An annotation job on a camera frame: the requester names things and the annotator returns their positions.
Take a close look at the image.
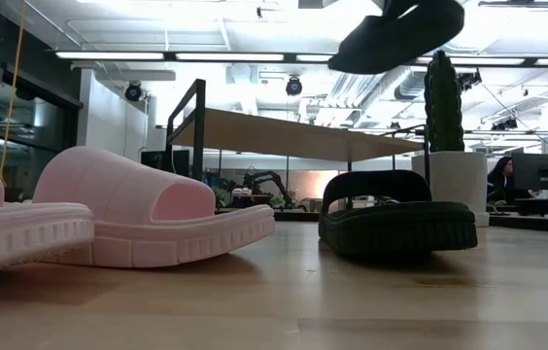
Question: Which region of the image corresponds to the black foam slide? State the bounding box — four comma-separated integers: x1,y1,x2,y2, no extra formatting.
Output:
327,0,465,75
318,169,478,258

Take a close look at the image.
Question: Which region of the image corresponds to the pink foam slide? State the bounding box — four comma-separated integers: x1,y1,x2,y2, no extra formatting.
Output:
32,145,276,269
0,162,95,278

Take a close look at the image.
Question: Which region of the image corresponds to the round black ceiling lamp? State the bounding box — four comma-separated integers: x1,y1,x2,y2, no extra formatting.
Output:
124,81,144,102
285,76,304,97

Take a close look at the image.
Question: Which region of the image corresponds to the black computer monitor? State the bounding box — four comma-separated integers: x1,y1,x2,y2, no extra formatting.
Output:
511,153,548,192
140,149,191,179

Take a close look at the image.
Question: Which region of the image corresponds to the green cactus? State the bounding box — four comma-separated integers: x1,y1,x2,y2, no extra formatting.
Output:
423,50,465,153

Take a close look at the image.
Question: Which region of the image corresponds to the white plant pot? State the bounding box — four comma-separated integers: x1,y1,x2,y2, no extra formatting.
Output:
410,150,491,228

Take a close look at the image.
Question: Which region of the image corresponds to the person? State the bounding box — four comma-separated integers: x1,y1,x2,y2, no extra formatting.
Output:
486,156,517,205

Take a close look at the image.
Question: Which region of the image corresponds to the wooden shelf black metal frame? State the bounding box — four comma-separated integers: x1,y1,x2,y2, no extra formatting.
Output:
165,78,431,211

